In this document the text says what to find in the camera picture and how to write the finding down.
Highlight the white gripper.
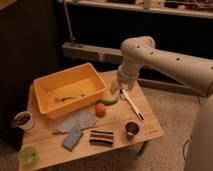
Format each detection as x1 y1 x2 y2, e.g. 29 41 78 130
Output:
110 67 139 94

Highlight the green pepper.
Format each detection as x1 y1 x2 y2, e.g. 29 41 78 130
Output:
96 97 118 106

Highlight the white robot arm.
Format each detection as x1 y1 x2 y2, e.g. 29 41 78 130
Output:
110 36 213 171

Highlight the small metal cup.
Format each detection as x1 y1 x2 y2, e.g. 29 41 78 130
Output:
125 122 139 140

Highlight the white cup with snacks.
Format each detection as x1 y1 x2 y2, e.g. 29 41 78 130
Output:
12 111 35 131

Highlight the green plastic cup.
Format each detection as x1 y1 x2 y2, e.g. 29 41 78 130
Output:
18 146 39 166

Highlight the orange round fruit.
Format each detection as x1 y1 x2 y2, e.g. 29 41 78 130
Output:
95 103 106 117

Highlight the yellow plastic bin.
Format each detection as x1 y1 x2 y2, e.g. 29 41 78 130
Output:
33 63 107 119

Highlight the grey cloth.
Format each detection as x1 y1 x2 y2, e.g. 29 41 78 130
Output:
53 109 97 134

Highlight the fork in bin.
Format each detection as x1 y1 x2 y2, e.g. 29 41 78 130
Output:
54 94 85 103

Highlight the metal pole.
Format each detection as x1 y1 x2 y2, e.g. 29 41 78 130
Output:
63 0 76 46

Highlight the blue folded cloth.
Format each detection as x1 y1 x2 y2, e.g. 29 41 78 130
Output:
62 127 83 151

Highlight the upper wooden shelf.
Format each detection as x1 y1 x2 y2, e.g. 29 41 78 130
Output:
57 0 213 19

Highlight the white handled spoon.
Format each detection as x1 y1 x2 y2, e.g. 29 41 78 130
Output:
120 88 144 121

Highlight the grey metal shelf rail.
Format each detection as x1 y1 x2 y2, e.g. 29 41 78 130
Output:
61 42 198 95

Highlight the black cable on floor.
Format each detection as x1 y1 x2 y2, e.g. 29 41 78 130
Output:
181 138 192 161

